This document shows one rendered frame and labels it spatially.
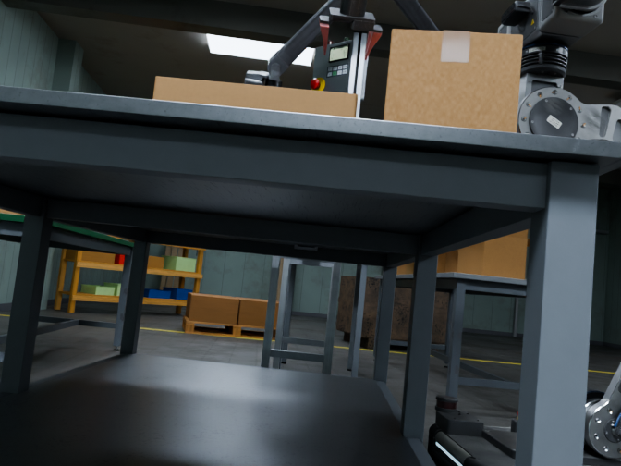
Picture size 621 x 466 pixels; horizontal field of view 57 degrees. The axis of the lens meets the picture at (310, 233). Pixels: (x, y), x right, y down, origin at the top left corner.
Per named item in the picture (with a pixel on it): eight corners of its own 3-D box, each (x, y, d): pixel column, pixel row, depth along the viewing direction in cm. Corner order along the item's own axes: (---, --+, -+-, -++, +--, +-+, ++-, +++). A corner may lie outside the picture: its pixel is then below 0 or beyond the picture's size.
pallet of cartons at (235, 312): (278, 334, 688) (282, 300, 692) (286, 341, 606) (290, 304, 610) (182, 325, 671) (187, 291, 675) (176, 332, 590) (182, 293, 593)
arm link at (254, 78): (281, 65, 186) (282, 59, 194) (247, 58, 185) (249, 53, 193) (276, 100, 192) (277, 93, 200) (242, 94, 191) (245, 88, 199)
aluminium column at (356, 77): (334, 226, 192) (353, 36, 198) (347, 227, 192) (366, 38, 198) (334, 225, 187) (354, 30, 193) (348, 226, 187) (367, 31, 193)
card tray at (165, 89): (202, 159, 102) (205, 137, 102) (347, 172, 101) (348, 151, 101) (151, 105, 72) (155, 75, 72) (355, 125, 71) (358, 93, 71)
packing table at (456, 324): (367, 359, 528) (375, 275, 535) (451, 366, 534) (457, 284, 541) (442, 414, 309) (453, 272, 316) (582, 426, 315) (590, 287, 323)
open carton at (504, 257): (436, 274, 360) (442, 215, 364) (510, 281, 369) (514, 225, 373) (467, 274, 319) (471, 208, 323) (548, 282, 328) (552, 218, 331)
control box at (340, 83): (324, 106, 209) (330, 56, 211) (364, 101, 199) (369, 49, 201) (309, 97, 201) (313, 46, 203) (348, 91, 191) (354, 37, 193)
